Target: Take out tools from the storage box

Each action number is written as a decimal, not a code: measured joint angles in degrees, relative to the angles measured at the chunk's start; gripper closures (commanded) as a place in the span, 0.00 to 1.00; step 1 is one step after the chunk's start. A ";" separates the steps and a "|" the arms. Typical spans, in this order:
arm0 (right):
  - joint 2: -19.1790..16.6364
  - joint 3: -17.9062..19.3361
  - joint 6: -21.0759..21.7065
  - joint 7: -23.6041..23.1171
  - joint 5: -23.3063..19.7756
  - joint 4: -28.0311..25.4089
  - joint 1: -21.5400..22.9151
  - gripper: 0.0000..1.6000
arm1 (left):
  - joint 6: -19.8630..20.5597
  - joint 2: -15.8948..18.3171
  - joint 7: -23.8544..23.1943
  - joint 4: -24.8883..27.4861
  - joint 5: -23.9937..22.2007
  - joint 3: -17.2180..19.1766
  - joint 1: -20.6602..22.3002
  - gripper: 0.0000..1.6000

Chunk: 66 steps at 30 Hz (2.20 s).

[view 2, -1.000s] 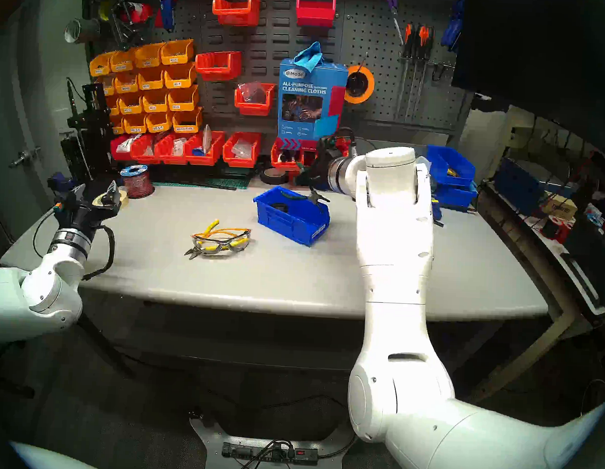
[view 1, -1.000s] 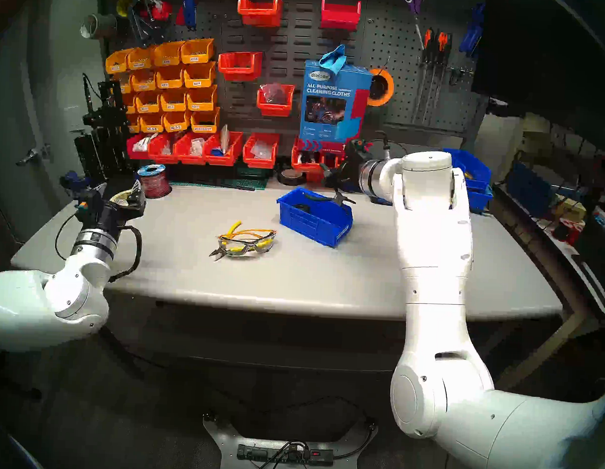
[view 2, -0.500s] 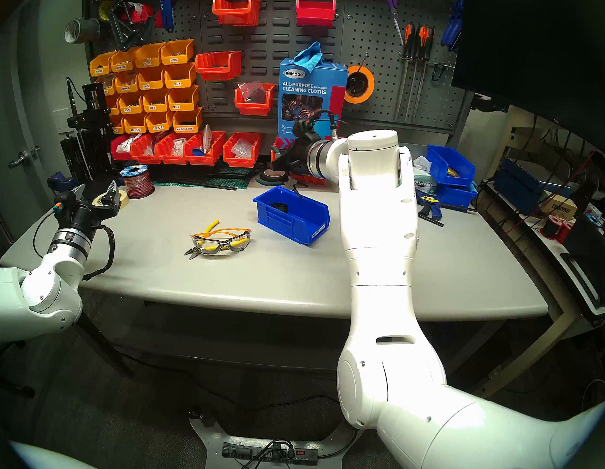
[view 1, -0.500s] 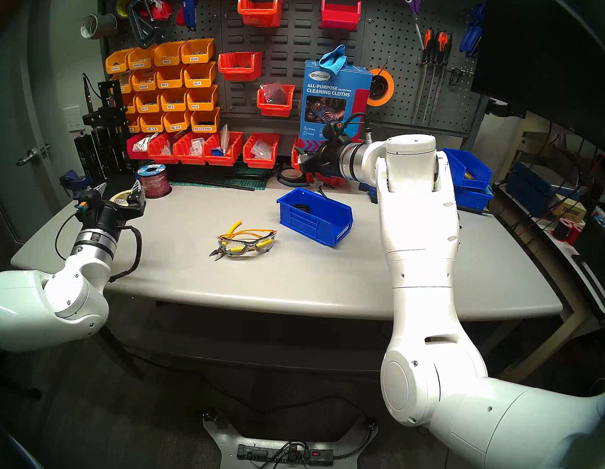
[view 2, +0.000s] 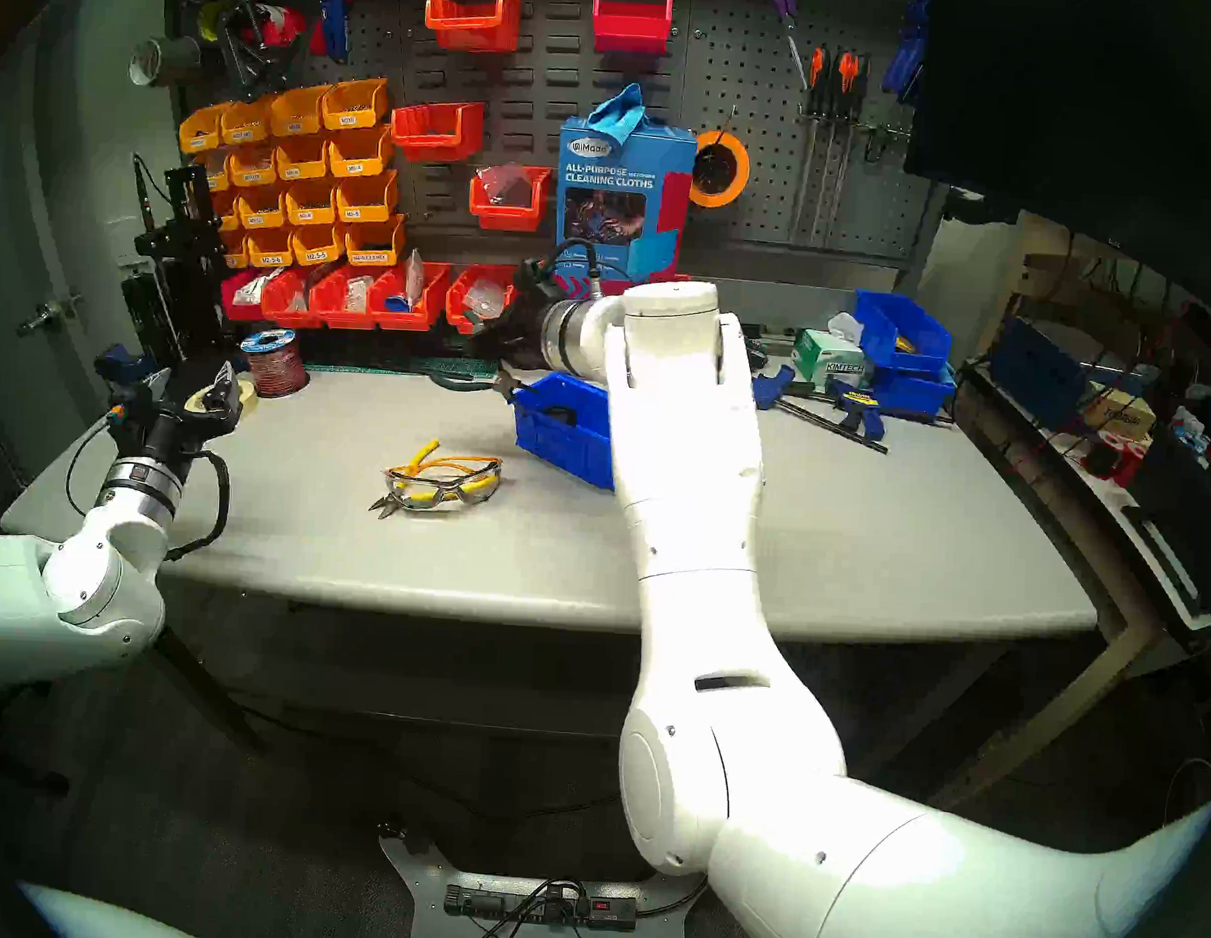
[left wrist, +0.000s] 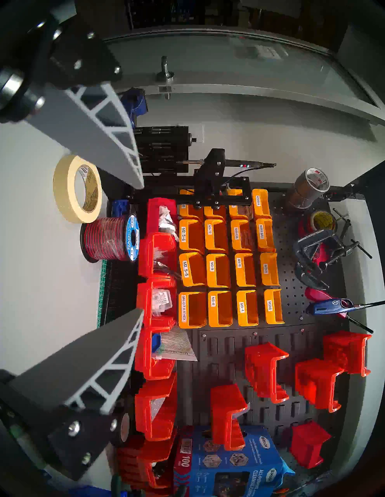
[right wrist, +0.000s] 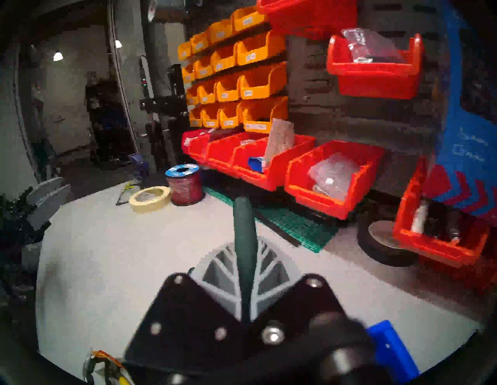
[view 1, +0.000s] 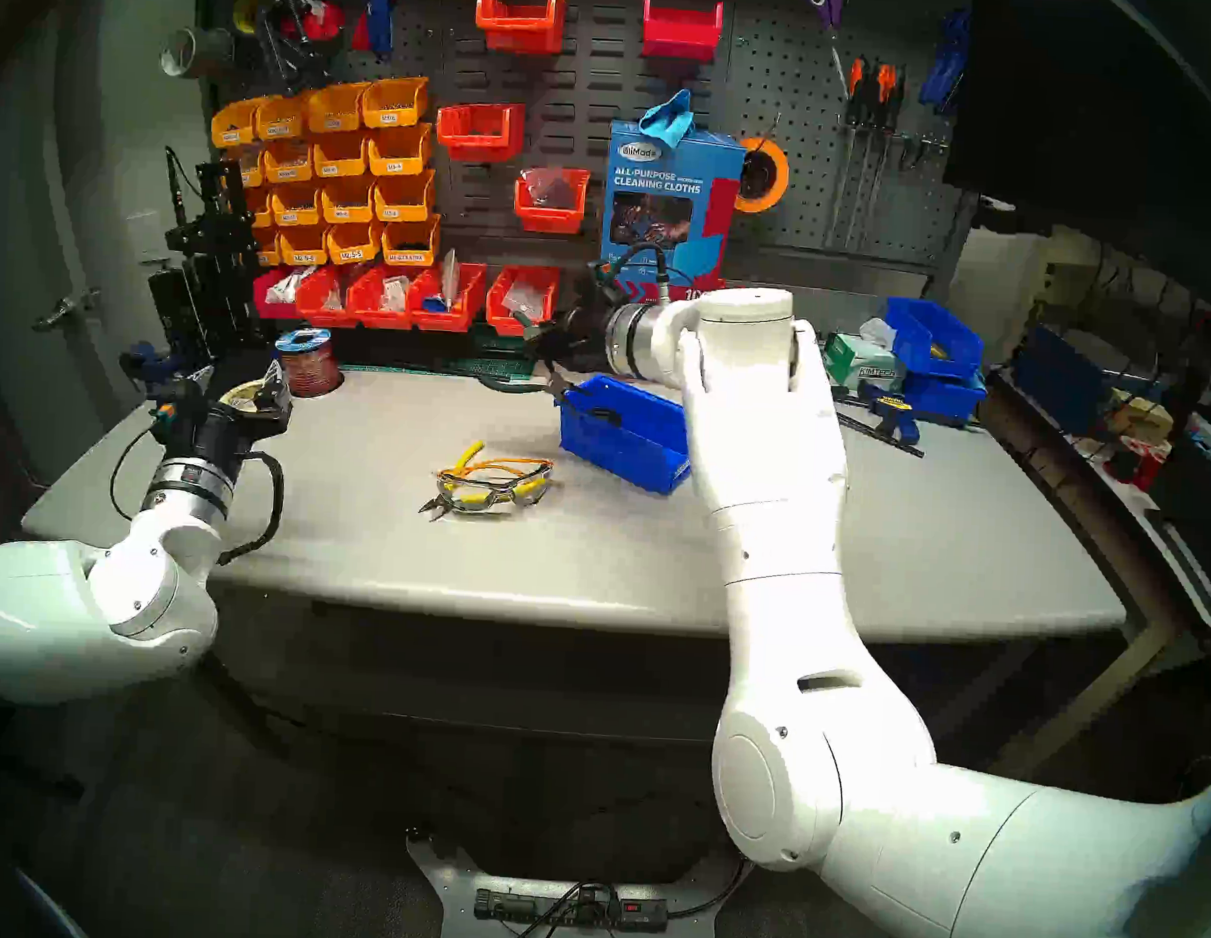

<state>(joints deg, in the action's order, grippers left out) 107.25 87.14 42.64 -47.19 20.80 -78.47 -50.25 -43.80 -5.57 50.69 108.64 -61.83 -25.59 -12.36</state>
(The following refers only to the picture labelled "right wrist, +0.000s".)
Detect white paper packet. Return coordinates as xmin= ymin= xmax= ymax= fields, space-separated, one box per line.
xmin=263 ymin=118 xmax=296 ymax=168

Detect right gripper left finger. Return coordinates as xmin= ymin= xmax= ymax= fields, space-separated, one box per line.
xmin=189 ymin=241 xmax=243 ymax=321

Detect red stackable parts bin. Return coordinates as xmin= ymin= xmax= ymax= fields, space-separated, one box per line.
xmin=206 ymin=131 xmax=268 ymax=179
xmin=232 ymin=134 xmax=316 ymax=192
xmin=284 ymin=140 xmax=386 ymax=221
xmin=181 ymin=128 xmax=212 ymax=164
xmin=393 ymin=157 xmax=490 ymax=269

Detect beige masking tape roll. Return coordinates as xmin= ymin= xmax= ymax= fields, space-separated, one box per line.
xmin=128 ymin=186 xmax=172 ymax=213

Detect white cap piece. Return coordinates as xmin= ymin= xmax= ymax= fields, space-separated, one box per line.
xmin=411 ymin=201 xmax=428 ymax=234

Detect black metal press stand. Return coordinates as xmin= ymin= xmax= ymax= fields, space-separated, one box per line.
xmin=139 ymin=64 xmax=187 ymax=156

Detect dark grey tool panel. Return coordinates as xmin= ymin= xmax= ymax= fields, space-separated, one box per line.
xmin=182 ymin=0 xmax=447 ymax=194

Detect orange bin labelled M3X6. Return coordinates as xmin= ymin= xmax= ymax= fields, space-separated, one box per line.
xmin=232 ymin=5 xmax=269 ymax=32

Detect blue cleaning cloths box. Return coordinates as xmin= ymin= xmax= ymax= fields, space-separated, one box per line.
xmin=423 ymin=0 xmax=497 ymax=219

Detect orange bin labelled M4-0.7 HEX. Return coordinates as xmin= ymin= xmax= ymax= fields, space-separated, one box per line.
xmin=242 ymin=97 xmax=289 ymax=134

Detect orange bin labelled M3-6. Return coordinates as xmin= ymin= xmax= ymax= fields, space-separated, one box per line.
xmin=239 ymin=62 xmax=288 ymax=100

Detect orange bin labelled M3-8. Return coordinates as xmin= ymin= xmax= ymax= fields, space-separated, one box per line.
xmin=215 ymin=73 xmax=242 ymax=102

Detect orange bin labelled M3-4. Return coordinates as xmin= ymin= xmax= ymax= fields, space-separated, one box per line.
xmin=236 ymin=31 xmax=287 ymax=66

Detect clear safety glasses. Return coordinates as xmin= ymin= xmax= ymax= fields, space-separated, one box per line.
xmin=82 ymin=349 xmax=129 ymax=385

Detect orange bin labelled M3X8 BAD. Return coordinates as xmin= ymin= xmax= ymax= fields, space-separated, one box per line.
xmin=190 ymin=31 xmax=210 ymax=54

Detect red wire spool blue label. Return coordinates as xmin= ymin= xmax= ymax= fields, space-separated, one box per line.
xmin=165 ymin=163 xmax=205 ymax=206

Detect black canister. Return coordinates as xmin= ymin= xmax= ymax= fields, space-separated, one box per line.
xmin=427 ymin=202 xmax=463 ymax=242

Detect red louvre bin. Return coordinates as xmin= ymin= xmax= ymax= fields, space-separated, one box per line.
xmin=326 ymin=33 xmax=424 ymax=100
xmin=256 ymin=0 xmax=358 ymax=40

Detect wide black tape roll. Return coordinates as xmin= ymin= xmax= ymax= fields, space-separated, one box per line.
xmin=356 ymin=212 xmax=418 ymax=268

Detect orange bin labelled M2.5-5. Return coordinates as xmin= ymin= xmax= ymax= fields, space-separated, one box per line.
xmin=219 ymin=101 xmax=245 ymax=130

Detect grey glass door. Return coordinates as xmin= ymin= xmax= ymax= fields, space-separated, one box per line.
xmin=105 ymin=0 xmax=145 ymax=163

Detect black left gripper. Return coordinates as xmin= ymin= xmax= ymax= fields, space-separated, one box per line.
xmin=0 ymin=177 xmax=73 ymax=273

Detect orange bin labelled M4X4X6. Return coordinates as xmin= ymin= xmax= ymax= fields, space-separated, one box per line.
xmin=193 ymin=55 xmax=214 ymax=80

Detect green cutting mat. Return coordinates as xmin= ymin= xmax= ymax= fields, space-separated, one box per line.
xmin=203 ymin=186 xmax=339 ymax=253

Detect black storage rack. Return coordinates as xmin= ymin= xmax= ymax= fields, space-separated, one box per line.
xmin=85 ymin=71 xmax=135 ymax=168

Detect orange bin labelled M3-12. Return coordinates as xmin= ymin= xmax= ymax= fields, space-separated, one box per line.
xmin=197 ymin=79 xmax=218 ymax=105

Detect clear plastic bag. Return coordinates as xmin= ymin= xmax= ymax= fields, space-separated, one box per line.
xmin=341 ymin=28 xmax=403 ymax=64
xmin=308 ymin=152 xmax=360 ymax=201

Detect dark green handled pliers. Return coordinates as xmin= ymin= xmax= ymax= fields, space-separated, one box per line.
xmin=232 ymin=196 xmax=260 ymax=327

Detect blue labelled storage bin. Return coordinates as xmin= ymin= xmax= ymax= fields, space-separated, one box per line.
xmin=367 ymin=320 xmax=421 ymax=385

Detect orange bin labelled M2.5-6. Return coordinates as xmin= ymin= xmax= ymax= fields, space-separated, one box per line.
xmin=201 ymin=102 xmax=222 ymax=129

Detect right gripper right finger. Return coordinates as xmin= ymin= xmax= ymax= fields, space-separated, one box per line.
xmin=250 ymin=239 xmax=302 ymax=323

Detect orange bin labelled M4-6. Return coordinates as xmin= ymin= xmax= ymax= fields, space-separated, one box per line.
xmin=211 ymin=44 xmax=238 ymax=73

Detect thin yellow green wire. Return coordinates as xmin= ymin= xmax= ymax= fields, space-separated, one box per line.
xmin=115 ymin=180 xmax=137 ymax=206

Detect blue bench vise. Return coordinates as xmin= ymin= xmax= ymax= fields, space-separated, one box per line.
xmin=130 ymin=152 xmax=150 ymax=179

